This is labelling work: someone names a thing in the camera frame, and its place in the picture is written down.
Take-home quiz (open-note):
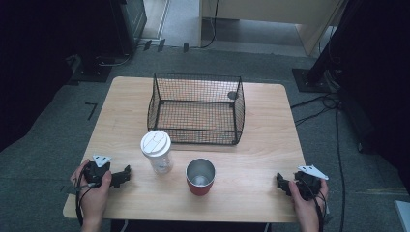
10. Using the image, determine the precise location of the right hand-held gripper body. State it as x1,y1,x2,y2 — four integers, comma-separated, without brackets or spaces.
293,164,330,201

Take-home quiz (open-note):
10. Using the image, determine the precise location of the red metal cup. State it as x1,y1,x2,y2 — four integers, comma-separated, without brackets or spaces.
185,158,217,197

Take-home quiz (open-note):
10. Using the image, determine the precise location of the clear cup with white lid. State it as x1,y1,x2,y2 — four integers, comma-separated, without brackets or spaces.
139,130,174,176

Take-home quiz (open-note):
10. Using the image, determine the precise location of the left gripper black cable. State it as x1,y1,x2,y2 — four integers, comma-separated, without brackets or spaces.
74,163,98,227

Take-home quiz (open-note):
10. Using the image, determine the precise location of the person's left hand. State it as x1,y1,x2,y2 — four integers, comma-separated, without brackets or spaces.
70,159,113,223

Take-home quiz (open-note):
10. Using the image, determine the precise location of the black stand base plate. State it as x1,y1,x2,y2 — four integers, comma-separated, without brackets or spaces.
291,67,341,95
66,53,114,85

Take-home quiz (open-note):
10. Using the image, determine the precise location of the black hanging cable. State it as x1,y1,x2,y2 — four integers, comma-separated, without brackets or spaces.
200,0,220,50

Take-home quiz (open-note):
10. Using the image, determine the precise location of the white flat object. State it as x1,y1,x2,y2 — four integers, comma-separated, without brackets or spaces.
393,199,410,232

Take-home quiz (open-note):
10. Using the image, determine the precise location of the long black floor cable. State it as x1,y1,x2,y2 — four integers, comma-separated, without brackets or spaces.
334,105,346,232

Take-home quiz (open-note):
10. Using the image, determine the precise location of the beige wooden furniture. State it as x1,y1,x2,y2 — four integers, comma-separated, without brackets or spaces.
198,0,347,58

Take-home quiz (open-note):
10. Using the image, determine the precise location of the person's right hand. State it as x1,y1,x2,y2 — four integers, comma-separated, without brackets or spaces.
287,178,330,225

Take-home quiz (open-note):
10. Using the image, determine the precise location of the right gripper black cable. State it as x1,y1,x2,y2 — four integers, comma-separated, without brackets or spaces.
303,177,330,232

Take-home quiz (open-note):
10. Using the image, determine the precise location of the black cabinet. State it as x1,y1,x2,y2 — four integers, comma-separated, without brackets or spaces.
108,0,149,56

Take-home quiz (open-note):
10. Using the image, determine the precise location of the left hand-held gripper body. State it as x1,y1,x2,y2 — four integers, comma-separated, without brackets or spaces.
83,154,113,189

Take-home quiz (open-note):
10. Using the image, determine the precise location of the thin grey floor cable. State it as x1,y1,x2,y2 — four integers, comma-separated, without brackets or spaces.
98,43,144,68

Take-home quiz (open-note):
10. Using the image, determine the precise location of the dark curtain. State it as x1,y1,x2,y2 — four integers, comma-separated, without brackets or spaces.
0,0,114,153
306,0,410,194

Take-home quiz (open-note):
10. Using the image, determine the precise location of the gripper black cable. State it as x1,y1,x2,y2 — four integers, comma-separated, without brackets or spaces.
74,163,98,227
303,177,330,232

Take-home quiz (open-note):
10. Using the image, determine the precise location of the black floor cable bundle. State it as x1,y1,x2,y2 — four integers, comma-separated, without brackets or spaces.
289,92,341,128

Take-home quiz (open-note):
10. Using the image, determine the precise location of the black wire mesh basket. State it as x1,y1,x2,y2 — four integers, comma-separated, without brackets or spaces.
146,72,247,146

